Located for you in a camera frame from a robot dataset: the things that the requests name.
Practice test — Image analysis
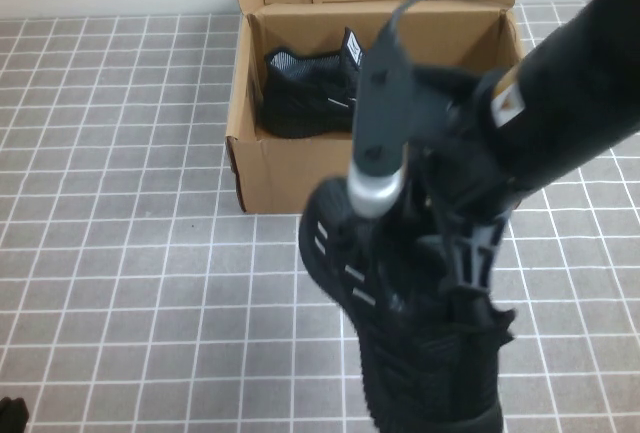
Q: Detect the brown cardboard shoe box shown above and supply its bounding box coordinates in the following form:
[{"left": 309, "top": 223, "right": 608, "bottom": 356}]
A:
[{"left": 225, "top": 0, "right": 534, "bottom": 214}]

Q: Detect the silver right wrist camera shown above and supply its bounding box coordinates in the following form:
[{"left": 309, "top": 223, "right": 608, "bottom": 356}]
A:
[{"left": 348, "top": 22, "right": 419, "bottom": 218}]

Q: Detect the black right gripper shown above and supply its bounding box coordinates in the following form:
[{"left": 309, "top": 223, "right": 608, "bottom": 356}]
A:
[{"left": 404, "top": 65, "right": 526, "bottom": 304}]

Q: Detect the grey checked tablecloth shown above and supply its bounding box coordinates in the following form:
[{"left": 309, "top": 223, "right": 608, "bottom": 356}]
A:
[{"left": 0, "top": 1, "right": 640, "bottom": 433}]

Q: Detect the black knit sneaker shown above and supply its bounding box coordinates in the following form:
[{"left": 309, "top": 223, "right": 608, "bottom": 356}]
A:
[
  {"left": 262, "top": 26, "right": 371, "bottom": 140},
  {"left": 297, "top": 177, "right": 519, "bottom": 433}
]

